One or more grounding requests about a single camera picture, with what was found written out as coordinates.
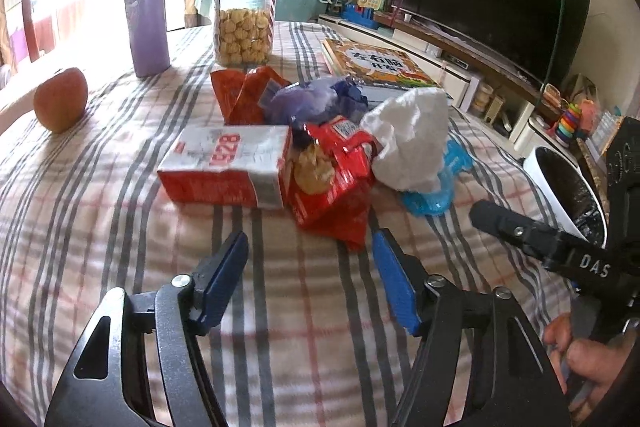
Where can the white tissue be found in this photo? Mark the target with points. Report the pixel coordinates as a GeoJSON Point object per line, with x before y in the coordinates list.
{"type": "Point", "coordinates": [410, 142]}

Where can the plaid tablecloth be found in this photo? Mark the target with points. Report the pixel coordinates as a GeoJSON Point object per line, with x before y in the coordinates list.
{"type": "Point", "coordinates": [310, 332]}

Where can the green stick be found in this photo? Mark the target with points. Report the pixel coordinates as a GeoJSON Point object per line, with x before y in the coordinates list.
{"type": "Point", "coordinates": [557, 32]}

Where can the black television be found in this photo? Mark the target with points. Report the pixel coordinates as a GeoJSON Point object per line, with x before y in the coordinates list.
{"type": "Point", "coordinates": [490, 2]}

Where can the orange red wrapper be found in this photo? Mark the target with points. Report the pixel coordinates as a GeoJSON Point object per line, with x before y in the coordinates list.
{"type": "Point", "coordinates": [245, 94]}

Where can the red and white carton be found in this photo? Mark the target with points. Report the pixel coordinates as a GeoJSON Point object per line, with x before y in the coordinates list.
{"type": "Point", "coordinates": [225, 167]}

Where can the clear cookie jar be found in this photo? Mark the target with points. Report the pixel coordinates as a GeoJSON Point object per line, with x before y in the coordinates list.
{"type": "Point", "coordinates": [245, 17]}

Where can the brown wooden TV riser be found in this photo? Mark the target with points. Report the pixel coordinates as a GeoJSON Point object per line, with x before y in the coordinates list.
{"type": "Point", "coordinates": [475, 52]}

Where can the brown paper bag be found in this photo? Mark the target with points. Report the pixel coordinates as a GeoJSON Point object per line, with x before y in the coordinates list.
{"type": "Point", "coordinates": [580, 89]}

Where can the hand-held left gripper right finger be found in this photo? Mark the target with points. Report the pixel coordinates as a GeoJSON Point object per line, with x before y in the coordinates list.
{"type": "Point", "coordinates": [395, 287]}

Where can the red snack bag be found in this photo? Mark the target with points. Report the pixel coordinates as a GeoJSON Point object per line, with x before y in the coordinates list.
{"type": "Point", "coordinates": [340, 187]}

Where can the small jar in cabinet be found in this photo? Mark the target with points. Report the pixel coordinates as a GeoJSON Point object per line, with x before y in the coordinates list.
{"type": "Point", "coordinates": [482, 99]}

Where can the red apple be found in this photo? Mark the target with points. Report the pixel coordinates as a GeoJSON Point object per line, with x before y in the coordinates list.
{"type": "Point", "coordinates": [60, 99]}

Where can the person's right hand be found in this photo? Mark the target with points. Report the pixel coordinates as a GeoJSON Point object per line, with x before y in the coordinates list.
{"type": "Point", "coordinates": [595, 362]}

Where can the blue plastic wrapper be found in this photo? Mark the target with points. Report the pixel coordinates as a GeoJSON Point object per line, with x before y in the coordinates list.
{"type": "Point", "coordinates": [435, 197]}

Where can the white TV cabinet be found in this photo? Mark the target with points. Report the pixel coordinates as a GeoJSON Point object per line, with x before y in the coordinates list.
{"type": "Point", "coordinates": [450, 72]}

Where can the white bin with black liner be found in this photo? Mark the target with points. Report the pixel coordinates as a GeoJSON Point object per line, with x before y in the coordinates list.
{"type": "Point", "coordinates": [565, 187]}

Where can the blue block toy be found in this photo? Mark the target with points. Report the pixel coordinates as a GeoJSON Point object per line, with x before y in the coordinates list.
{"type": "Point", "coordinates": [362, 17]}

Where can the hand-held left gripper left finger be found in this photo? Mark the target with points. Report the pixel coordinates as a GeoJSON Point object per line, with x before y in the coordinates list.
{"type": "Point", "coordinates": [225, 277]}

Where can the black set-top box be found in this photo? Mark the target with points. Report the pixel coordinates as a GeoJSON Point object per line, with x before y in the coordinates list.
{"type": "Point", "coordinates": [455, 61]}

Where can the purple wrapper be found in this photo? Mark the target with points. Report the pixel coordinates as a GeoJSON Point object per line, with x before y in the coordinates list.
{"type": "Point", "coordinates": [315, 102]}

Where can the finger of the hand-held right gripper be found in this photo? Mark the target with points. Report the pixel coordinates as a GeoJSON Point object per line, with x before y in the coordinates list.
{"type": "Point", "coordinates": [515, 224]}

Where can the purple thermos bottle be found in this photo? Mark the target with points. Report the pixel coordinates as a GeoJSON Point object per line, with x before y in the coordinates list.
{"type": "Point", "coordinates": [145, 17]}

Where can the small orange toy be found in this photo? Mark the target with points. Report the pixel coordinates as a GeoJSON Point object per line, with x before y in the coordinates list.
{"type": "Point", "coordinates": [552, 94]}

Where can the colourful children's book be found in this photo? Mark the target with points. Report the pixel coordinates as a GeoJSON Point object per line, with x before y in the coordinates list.
{"type": "Point", "coordinates": [375, 64]}

